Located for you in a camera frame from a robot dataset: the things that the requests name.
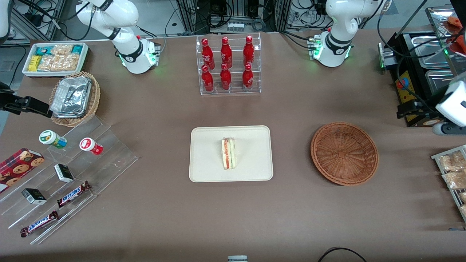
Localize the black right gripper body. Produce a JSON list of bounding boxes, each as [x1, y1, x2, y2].
[[0, 82, 17, 113]]

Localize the clear acrylic bottle rack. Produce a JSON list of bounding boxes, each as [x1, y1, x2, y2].
[[196, 33, 262, 96]]

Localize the black looped cable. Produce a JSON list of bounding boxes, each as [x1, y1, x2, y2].
[[317, 247, 367, 262]]

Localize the grey wire snack rack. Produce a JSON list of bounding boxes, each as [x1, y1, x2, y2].
[[431, 145, 466, 223]]

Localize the small black carton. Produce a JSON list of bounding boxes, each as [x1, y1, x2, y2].
[[21, 188, 47, 205], [54, 164, 74, 183]]

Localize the yellow snack pack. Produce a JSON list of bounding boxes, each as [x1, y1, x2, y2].
[[28, 55, 43, 72]]

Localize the tan wicker basket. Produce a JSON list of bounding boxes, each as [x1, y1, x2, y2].
[[49, 71, 101, 127]]

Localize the green lidded cup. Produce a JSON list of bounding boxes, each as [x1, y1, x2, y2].
[[39, 130, 67, 149]]

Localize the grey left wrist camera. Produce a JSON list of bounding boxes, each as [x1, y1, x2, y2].
[[432, 122, 466, 136]]

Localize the red sausages on skewers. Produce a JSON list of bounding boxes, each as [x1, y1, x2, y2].
[[446, 16, 466, 55]]

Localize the round brown wicker basket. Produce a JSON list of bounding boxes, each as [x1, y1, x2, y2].
[[310, 122, 379, 186]]

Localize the triangle sandwich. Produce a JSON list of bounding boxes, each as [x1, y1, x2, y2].
[[221, 137, 238, 170]]

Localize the clear bag of crackers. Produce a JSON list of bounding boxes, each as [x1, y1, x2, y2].
[[58, 53, 80, 72], [51, 44, 74, 56], [37, 55, 61, 72]]

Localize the red cola bottle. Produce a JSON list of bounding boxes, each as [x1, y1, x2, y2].
[[220, 36, 233, 69], [242, 64, 254, 90], [201, 65, 214, 92], [243, 35, 255, 67], [201, 38, 215, 70], [220, 63, 232, 91]]

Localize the black food warmer cabinet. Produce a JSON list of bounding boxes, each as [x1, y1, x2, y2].
[[378, 5, 466, 128]]

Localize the Snickers chocolate bar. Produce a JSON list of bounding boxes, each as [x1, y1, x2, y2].
[[57, 181, 91, 208], [20, 210, 59, 238]]

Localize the clear acrylic stepped stand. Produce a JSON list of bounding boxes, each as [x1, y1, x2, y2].
[[0, 116, 139, 245]]

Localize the beige plastic tray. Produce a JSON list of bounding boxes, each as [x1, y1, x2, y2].
[[189, 125, 274, 183]]

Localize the red chocolate cookie box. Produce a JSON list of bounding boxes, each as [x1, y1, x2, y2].
[[0, 148, 45, 194]]

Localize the steel warmer pan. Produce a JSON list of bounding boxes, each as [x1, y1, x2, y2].
[[425, 69, 457, 94], [411, 35, 453, 68]]

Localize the stacked aluminium foil containers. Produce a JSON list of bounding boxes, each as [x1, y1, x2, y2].
[[50, 76, 92, 119]]

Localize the white rectangular snack bin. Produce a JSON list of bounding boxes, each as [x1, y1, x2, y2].
[[22, 42, 90, 78]]

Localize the red lidded cup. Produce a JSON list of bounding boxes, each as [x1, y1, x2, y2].
[[79, 138, 103, 156]]

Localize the clear bag of fried snacks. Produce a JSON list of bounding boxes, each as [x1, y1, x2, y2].
[[439, 151, 466, 172], [442, 171, 466, 190]]

